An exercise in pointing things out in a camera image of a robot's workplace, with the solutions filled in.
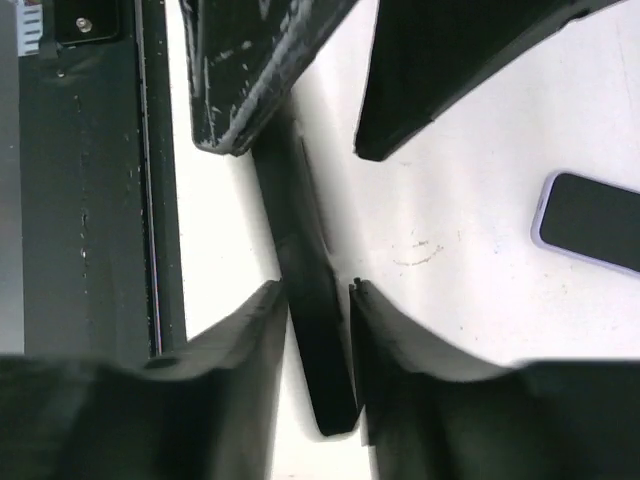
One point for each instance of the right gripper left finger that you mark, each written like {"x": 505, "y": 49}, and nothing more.
{"x": 204, "y": 411}

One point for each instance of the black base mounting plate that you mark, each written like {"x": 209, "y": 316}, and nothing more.
{"x": 100, "y": 238}

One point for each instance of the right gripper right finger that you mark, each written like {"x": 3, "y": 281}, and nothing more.
{"x": 435, "y": 411}

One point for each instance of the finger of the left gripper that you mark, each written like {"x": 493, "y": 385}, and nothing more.
{"x": 427, "y": 55}
{"x": 244, "y": 57}

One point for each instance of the left white cable duct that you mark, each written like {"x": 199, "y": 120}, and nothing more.
{"x": 29, "y": 27}

